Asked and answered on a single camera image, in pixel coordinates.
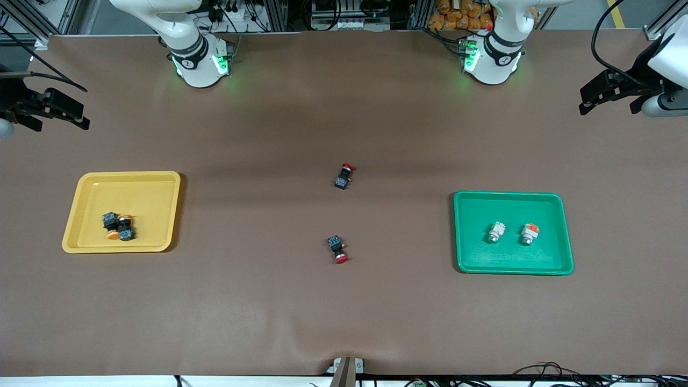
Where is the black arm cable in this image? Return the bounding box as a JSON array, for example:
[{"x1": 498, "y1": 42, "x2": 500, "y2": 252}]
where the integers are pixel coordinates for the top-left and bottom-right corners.
[
  {"x1": 590, "y1": 0, "x2": 654, "y2": 81},
  {"x1": 0, "y1": 24, "x2": 88, "y2": 92}
]

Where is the green plastic tray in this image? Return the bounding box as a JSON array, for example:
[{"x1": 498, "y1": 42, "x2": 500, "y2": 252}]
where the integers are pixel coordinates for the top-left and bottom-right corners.
[{"x1": 453, "y1": 191, "x2": 575, "y2": 276}]

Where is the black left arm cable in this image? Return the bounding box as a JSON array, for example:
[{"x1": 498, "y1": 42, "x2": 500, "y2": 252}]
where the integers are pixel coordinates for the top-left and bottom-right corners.
[{"x1": 590, "y1": 0, "x2": 654, "y2": 81}]

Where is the yellow plastic tray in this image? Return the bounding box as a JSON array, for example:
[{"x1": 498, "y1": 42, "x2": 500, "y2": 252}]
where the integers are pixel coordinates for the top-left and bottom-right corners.
[{"x1": 61, "y1": 171, "x2": 182, "y2": 254}]

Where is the black cable bundle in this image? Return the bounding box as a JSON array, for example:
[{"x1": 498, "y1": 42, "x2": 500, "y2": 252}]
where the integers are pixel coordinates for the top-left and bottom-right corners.
[{"x1": 511, "y1": 362, "x2": 688, "y2": 387}]

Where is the aluminium frame profile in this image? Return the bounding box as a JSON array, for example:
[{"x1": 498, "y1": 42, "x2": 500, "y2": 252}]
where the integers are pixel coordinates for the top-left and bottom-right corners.
[
  {"x1": 0, "y1": 0, "x2": 73, "y2": 50},
  {"x1": 645, "y1": 0, "x2": 688, "y2": 41}
]

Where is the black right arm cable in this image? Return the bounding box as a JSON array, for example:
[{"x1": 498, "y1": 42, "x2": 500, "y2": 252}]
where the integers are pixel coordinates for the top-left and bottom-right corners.
[{"x1": 0, "y1": 24, "x2": 88, "y2": 92}]

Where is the orange black push button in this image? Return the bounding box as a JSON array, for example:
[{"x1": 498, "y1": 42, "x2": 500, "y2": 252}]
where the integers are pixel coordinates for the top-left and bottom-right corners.
[{"x1": 102, "y1": 211, "x2": 121, "y2": 240}]

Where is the orange bag pile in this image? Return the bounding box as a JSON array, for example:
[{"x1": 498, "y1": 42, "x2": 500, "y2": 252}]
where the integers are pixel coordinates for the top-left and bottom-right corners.
[{"x1": 428, "y1": 0, "x2": 495, "y2": 31}]

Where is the brown table mat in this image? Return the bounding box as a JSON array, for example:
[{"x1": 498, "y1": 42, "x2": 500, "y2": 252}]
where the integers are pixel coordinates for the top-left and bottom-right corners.
[{"x1": 0, "y1": 30, "x2": 688, "y2": 377}]

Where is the red push button black body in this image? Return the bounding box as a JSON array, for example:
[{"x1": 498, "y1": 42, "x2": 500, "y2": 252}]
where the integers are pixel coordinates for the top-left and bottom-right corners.
[
  {"x1": 327, "y1": 235, "x2": 350, "y2": 264},
  {"x1": 334, "y1": 163, "x2": 356, "y2": 190}
]

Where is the white power strip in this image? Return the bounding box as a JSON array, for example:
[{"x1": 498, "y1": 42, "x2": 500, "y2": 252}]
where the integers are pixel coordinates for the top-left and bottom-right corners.
[{"x1": 311, "y1": 16, "x2": 391, "y2": 31}]

